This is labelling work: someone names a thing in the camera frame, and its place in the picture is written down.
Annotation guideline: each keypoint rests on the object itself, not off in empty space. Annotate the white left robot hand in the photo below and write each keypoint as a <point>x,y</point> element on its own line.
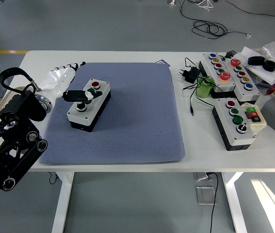
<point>57,80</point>

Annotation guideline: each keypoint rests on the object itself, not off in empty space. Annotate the three-button control box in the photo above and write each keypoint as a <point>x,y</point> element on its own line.
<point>79,115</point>

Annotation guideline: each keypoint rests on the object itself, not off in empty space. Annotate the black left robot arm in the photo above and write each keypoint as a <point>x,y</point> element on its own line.
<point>18,106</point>

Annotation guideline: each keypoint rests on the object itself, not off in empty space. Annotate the five-button box, stop button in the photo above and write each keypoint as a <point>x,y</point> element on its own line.
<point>246,93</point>
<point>228,84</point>

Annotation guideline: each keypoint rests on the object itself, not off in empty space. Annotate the four-button box with selector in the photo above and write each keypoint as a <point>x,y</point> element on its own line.
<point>243,137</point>

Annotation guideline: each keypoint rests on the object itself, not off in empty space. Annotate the cream oval tray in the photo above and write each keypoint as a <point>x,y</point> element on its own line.
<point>5,100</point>

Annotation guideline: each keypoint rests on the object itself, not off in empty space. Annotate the grey-blue textured mat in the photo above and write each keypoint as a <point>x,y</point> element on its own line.
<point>132,116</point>

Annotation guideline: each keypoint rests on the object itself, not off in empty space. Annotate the white table leg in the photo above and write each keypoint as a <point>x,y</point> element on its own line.
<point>234,206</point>
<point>63,206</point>

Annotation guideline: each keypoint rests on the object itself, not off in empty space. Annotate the black power adapter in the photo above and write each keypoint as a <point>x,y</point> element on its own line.
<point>192,74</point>

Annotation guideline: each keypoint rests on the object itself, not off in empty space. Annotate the small black box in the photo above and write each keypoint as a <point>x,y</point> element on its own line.
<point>231,54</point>

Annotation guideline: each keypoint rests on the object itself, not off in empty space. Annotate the metal floor socket plate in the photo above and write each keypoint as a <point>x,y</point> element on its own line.
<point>204,195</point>

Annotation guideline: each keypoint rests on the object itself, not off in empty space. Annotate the red knob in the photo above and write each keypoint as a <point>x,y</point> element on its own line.
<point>272,90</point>

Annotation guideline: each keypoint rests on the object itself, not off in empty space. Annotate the cream switch, green red buttons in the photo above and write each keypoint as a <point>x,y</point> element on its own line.
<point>259,125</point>

